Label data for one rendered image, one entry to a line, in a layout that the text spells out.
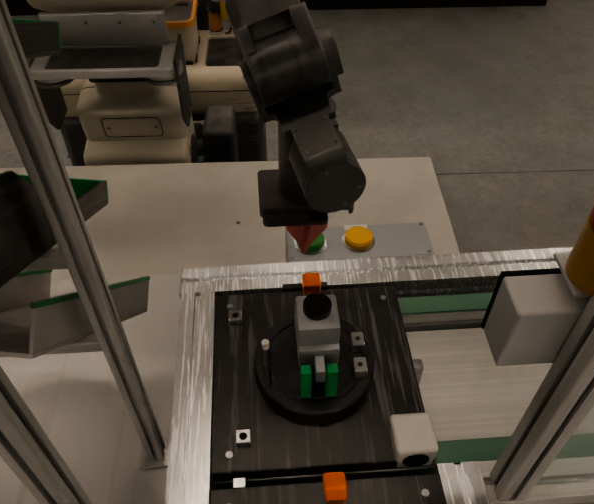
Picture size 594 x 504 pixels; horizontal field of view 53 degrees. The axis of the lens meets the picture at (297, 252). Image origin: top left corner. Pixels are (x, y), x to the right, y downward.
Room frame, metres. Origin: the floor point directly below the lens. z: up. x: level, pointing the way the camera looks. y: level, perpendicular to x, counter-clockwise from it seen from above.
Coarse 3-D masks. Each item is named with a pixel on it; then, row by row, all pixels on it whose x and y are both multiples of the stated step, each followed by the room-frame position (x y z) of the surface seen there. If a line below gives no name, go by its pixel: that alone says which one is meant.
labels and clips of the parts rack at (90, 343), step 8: (88, 336) 0.33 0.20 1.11; (72, 344) 0.32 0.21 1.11; (80, 344) 0.32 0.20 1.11; (88, 344) 0.32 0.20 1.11; (96, 344) 0.32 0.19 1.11; (48, 352) 0.32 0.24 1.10; (56, 352) 0.32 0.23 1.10; (64, 352) 0.32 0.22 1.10; (72, 352) 0.32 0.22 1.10; (80, 352) 0.32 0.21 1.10
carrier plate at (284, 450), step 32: (352, 288) 0.51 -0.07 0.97; (384, 288) 0.51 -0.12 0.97; (224, 320) 0.45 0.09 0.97; (256, 320) 0.45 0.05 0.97; (352, 320) 0.45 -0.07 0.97; (384, 320) 0.45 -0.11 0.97; (224, 352) 0.41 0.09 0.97; (384, 352) 0.41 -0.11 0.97; (224, 384) 0.36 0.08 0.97; (256, 384) 0.36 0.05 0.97; (384, 384) 0.36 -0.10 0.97; (416, 384) 0.36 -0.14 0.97; (224, 416) 0.32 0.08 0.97; (256, 416) 0.32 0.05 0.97; (352, 416) 0.32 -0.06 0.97; (384, 416) 0.32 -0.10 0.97; (224, 448) 0.28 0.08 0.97; (256, 448) 0.28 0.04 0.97; (288, 448) 0.28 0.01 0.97; (320, 448) 0.28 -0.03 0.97; (352, 448) 0.28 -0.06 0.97; (384, 448) 0.28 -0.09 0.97; (224, 480) 0.26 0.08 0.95
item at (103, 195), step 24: (0, 192) 0.30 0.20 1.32; (24, 192) 0.33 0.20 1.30; (96, 192) 0.42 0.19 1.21; (0, 216) 0.29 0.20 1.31; (24, 216) 0.32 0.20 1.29; (0, 240) 0.28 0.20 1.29; (24, 240) 0.30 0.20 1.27; (48, 240) 0.33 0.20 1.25; (0, 264) 0.27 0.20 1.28; (24, 264) 0.29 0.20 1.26
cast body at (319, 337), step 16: (304, 304) 0.38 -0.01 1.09; (320, 304) 0.38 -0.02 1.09; (336, 304) 0.39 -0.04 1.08; (304, 320) 0.37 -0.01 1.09; (320, 320) 0.37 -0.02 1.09; (336, 320) 0.37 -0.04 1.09; (304, 336) 0.36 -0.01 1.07; (320, 336) 0.36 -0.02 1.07; (336, 336) 0.36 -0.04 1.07; (304, 352) 0.35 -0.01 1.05; (320, 352) 0.35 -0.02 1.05; (336, 352) 0.35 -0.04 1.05; (320, 368) 0.34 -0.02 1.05
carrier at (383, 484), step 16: (352, 480) 0.25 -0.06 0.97; (368, 480) 0.25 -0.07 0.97; (384, 480) 0.25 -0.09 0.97; (400, 480) 0.25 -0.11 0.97; (416, 480) 0.25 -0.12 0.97; (432, 480) 0.25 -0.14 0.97; (224, 496) 0.23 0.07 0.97; (240, 496) 0.23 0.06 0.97; (256, 496) 0.23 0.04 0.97; (272, 496) 0.23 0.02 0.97; (288, 496) 0.23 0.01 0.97; (304, 496) 0.23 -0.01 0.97; (320, 496) 0.23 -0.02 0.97; (352, 496) 0.23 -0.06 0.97; (368, 496) 0.23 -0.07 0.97; (384, 496) 0.23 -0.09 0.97; (400, 496) 0.23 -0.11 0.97; (416, 496) 0.23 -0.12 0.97; (432, 496) 0.23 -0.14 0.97
